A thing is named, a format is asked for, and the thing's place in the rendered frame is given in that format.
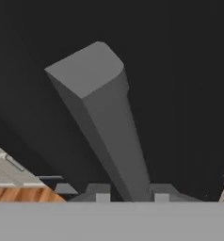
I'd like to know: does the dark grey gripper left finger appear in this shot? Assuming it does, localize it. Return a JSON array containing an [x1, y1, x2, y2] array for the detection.
[[68, 183, 112, 203]]

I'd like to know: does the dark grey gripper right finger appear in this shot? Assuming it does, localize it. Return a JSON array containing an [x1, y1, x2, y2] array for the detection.
[[149, 183, 202, 203]]

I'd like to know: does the black fridge door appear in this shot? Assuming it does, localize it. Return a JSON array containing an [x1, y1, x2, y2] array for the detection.
[[0, 0, 224, 202]]

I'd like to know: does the pale grey cupboard door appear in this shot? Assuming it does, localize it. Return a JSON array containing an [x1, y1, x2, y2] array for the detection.
[[0, 140, 48, 189]]

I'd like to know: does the silver cupboard door handle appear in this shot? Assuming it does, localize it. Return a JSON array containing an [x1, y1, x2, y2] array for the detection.
[[4, 154, 25, 172]]

